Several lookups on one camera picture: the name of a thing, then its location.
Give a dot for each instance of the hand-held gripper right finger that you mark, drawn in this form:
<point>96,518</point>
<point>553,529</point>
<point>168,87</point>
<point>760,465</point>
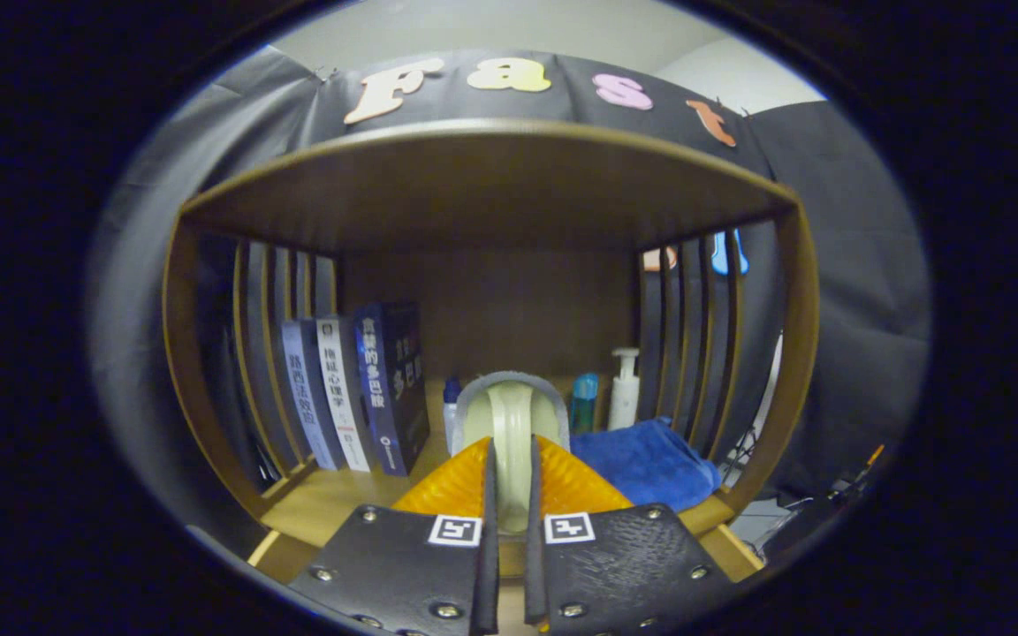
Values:
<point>534,574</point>

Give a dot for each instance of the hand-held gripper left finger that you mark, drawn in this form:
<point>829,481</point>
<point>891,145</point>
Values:
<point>490,565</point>

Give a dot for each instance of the wooden drawer with black knob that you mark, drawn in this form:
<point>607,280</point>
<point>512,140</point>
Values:
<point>733,549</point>

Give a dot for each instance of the wooden cabinet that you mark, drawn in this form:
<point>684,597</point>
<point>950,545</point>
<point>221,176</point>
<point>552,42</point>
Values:
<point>491,185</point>

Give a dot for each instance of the white bottle with blue cap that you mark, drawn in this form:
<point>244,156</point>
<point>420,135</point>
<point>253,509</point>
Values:
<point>451,415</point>

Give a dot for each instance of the folded blue towel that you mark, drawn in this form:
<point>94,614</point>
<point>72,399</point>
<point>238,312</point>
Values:
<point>650,464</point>

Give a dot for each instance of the teal capped bottle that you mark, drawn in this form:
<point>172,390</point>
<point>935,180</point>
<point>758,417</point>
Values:
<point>583,406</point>

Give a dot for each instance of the white pump bottle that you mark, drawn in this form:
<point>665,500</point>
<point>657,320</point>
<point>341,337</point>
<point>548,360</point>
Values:
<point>623,397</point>

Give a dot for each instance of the dark navy book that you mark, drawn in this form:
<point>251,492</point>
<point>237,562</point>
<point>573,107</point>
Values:
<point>390,389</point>

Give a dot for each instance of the white book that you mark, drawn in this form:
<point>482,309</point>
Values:
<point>341,397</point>

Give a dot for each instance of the light blue book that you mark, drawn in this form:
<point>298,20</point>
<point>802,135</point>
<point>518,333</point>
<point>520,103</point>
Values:
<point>307,397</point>

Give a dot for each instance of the black equipment with orange part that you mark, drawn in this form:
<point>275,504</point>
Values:
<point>809,521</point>

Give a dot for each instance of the black backdrop cloth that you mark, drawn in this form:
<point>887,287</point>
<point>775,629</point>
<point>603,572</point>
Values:
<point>845,309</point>

